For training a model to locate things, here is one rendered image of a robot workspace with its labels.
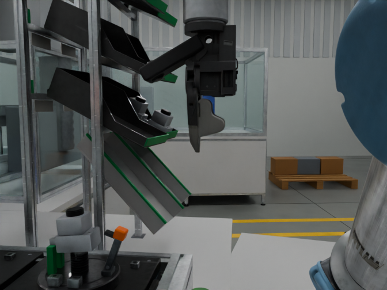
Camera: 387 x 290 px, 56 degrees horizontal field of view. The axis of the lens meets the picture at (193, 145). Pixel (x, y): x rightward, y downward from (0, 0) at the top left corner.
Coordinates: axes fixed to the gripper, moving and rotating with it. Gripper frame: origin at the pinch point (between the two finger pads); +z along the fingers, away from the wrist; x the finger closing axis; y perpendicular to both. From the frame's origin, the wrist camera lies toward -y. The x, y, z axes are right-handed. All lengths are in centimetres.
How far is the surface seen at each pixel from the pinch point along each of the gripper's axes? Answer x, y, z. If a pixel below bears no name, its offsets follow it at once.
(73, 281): -9.8, -18.1, 21.1
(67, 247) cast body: -6.0, -20.8, 17.1
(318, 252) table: 43, 31, 36
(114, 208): 149, -68, 56
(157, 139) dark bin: 22.2, -11.4, 1.2
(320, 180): 509, 136, 110
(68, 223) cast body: -6.0, -20.4, 12.9
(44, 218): 62, -64, 35
